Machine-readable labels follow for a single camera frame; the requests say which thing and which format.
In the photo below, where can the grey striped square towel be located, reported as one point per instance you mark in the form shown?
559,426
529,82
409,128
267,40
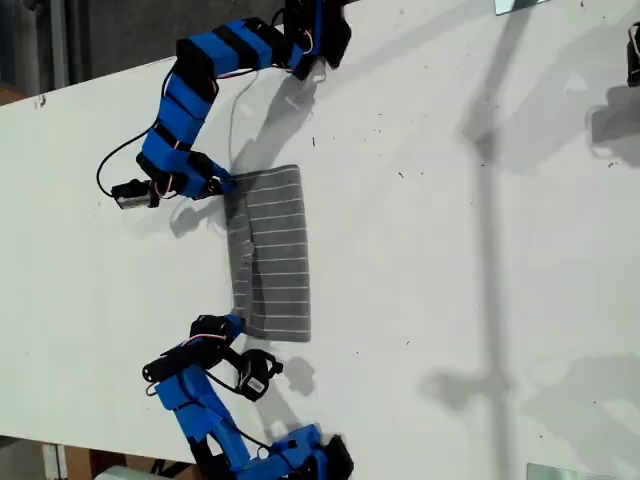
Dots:
280,250

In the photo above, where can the white plastic container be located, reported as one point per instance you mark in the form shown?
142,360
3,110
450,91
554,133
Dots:
125,474

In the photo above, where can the white table leg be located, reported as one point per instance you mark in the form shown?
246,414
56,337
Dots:
54,462

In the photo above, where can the black device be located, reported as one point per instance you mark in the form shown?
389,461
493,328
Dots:
634,60

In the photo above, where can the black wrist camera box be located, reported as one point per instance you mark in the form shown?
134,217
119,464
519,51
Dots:
254,385
131,196

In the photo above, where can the grey metal frame post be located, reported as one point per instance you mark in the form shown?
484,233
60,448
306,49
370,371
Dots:
58,40

